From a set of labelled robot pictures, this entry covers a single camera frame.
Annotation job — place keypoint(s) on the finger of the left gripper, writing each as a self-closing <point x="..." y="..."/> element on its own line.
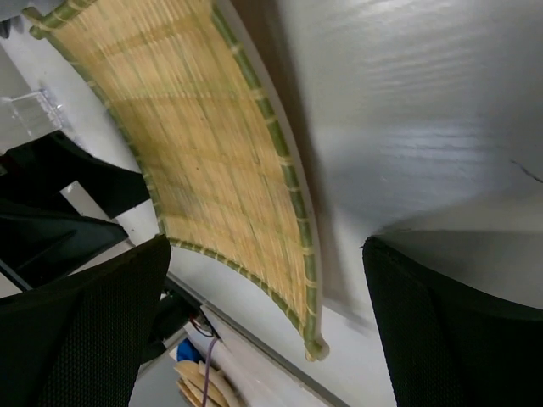
<point x="39" y="246"/>
<point x="35" y="173"/>

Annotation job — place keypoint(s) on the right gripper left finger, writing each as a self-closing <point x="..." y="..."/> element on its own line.
<point x="79" y="341"/>

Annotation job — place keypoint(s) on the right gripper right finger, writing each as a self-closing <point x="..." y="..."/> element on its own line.
<point x="447" y="344"/>

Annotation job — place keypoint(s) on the woven bamboo mat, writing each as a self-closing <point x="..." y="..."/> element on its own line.
<point x="217" y="154"/>

